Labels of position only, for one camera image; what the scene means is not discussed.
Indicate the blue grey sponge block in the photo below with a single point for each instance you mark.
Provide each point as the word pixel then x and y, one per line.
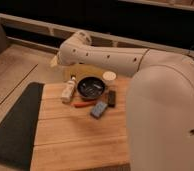
pixel 98 109

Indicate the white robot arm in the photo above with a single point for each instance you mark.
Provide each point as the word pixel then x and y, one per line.
pixel 159 100

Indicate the wooden shelf frame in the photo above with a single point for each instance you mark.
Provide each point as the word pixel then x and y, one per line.
pixel 64 32

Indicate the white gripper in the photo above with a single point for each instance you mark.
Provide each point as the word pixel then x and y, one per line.
pixel 55 61

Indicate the white round cup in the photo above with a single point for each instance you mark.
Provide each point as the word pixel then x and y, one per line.
pixel 109 76

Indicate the orange red marker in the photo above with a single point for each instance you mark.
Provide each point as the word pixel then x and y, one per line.
pixel 83 104

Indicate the black rectangular block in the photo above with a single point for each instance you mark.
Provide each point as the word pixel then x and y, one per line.
pixel 111 98

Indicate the dark floor mat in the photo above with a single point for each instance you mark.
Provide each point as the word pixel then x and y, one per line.
pixel 18 128

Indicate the dark ceramic bowl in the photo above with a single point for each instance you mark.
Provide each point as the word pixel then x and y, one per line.
pixel 90 88

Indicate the white plastic bottle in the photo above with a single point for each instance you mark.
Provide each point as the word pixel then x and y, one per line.
pixel 68 91

